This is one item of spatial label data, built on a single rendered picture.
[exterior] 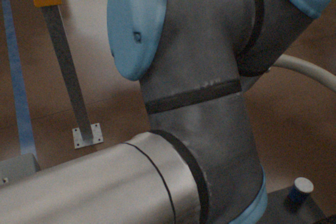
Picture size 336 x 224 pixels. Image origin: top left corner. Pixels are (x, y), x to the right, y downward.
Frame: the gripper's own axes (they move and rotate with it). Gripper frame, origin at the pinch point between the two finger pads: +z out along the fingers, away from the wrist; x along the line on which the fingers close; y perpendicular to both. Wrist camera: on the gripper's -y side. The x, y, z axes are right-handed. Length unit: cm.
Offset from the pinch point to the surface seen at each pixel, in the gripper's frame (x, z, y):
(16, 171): -37, 47, 11
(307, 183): 93, 90, -52
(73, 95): -54, 113, -58
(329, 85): 28.1, -6.3, -20.8
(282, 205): 88, 103, -39
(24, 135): -83, 166, -40
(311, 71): 22.8, -7.0, -21.6
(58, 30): -67, 72, -67
